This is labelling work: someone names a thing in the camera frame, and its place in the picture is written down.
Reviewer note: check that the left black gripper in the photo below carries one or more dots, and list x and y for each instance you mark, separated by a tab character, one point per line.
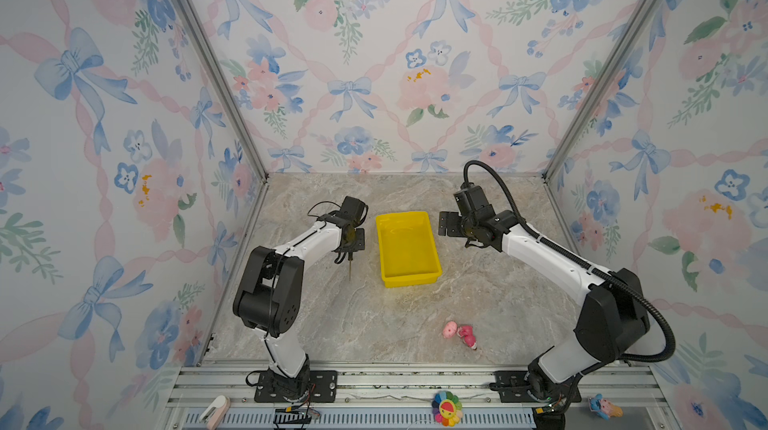
360	240

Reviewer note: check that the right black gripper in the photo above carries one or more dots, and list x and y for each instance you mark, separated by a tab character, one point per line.
451	218

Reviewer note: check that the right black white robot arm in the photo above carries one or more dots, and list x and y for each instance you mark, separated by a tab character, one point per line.
609	320

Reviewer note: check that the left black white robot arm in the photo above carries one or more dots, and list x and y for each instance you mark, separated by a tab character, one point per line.
269	295

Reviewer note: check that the yellow plastic bin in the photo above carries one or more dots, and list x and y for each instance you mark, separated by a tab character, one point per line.
407	249

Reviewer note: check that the pink pig toy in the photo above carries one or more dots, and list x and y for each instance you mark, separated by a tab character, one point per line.
464	332

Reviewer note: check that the rainbow flower toy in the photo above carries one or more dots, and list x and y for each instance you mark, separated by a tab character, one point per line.
447	409

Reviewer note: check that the white pink stapler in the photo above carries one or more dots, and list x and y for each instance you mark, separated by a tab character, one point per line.
215	412

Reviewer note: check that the blue pink small toy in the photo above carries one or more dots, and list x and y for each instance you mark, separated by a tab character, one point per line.
604	408

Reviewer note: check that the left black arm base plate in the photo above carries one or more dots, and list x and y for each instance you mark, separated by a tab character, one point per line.
309	385

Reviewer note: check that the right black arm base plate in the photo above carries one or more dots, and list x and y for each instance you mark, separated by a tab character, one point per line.
517	386

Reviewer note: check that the aluminium rail frame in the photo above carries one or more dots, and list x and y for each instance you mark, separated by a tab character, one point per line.
399	396

